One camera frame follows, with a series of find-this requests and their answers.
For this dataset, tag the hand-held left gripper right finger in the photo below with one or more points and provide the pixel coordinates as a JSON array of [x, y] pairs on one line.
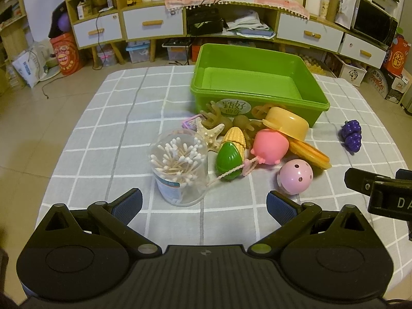
[[280, 205]]

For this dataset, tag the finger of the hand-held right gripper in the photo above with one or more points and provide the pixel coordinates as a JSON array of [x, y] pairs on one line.
[[405, 174], [386, 199]]

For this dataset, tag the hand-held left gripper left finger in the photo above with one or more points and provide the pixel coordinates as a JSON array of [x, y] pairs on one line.
[[128, 203]]

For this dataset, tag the pink perforated ball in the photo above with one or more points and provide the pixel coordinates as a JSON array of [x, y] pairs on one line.
[[294, 177]]

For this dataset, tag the clear cotton swab jar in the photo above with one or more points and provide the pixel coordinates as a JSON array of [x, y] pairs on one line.
[[180, 180]]

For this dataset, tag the orange toy pot lid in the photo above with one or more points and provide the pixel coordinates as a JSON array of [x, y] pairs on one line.
[[310, 154]]

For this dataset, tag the purple toy grapes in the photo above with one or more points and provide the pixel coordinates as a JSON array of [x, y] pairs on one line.
[[352, 132]]

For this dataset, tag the toy corn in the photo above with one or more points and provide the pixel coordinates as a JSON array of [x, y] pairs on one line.
[[228, 161]]

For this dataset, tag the yellow toy pot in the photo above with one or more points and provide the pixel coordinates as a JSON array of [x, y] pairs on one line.
[[286, 122]]

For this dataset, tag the pink card box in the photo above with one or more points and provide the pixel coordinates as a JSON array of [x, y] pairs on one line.
[[188, 124]]

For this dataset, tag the beige starfish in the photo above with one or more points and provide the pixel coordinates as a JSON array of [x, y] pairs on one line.
[[209, 135]]

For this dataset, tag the brown antler toy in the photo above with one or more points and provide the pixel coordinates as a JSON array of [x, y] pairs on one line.
[[219, 119]]

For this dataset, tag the green plastic bin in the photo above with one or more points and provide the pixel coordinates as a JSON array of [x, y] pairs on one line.
[[251, 80]]

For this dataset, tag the printed cardboard box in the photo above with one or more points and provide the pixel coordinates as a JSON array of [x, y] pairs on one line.
[[379, 82]]

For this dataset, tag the white crate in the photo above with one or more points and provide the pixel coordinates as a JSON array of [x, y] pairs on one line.
[[352, 74]]

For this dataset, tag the orange printed box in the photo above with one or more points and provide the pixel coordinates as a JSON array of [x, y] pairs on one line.
[[397, 56]]

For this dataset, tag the egg tray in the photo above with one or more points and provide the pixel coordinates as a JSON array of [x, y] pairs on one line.
[[310, 62]]

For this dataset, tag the clear storage box blue lid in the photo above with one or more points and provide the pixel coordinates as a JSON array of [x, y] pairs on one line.
[[138, 53]]

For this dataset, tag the black microwave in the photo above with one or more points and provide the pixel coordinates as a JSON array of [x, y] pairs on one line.
[[373, 22]]

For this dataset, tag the red printed drum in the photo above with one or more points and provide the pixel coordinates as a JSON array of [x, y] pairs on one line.
[[64, 54]]

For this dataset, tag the white plastic bag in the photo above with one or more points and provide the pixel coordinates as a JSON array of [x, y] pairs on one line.
[[27, 67]]

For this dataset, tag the white paper bag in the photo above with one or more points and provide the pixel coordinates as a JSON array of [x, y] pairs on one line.
[[346, 9]]

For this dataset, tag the stack of paper cups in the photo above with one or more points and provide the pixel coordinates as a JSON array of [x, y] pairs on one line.
[[326, 3]]

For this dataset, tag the pile of papers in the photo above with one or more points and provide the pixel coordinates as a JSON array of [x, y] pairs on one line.
[[244, 19]]

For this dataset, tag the purple ball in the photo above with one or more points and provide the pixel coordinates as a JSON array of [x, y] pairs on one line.
[[63, 22]]

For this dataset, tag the black cap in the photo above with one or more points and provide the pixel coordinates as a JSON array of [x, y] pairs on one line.
[[54, 25]]

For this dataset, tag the black bag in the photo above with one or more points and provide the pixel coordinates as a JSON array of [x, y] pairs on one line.
[[202, 22]]

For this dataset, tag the pink cloth runner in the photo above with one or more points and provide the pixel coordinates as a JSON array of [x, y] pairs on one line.
[[273, 1]]

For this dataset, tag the wooden bookshelf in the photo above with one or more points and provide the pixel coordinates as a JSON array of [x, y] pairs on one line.
[[13, 29]]

